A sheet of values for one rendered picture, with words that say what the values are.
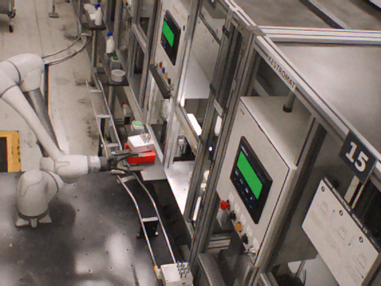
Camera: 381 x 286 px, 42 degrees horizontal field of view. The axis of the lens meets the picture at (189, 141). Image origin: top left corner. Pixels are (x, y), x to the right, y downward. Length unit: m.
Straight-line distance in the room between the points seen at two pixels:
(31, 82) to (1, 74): 0.17
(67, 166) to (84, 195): 0.58
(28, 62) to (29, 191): 0.64
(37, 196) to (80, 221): 0.29
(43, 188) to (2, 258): 0.39
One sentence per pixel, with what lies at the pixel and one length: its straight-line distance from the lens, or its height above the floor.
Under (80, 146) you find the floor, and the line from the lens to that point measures 4.45.
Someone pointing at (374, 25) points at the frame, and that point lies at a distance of 2.29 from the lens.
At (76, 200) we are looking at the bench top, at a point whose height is 0.68.
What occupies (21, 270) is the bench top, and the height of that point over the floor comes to 0.68.
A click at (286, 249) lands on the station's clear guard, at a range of 1.69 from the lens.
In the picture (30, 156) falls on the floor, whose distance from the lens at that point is 4.33.
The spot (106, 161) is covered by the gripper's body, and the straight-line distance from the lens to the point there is 2.44.
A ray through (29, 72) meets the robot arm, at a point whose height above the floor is 1.41.
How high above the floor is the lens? 2.67
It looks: 35 degrees down
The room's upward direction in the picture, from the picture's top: 12 degrees clockwise
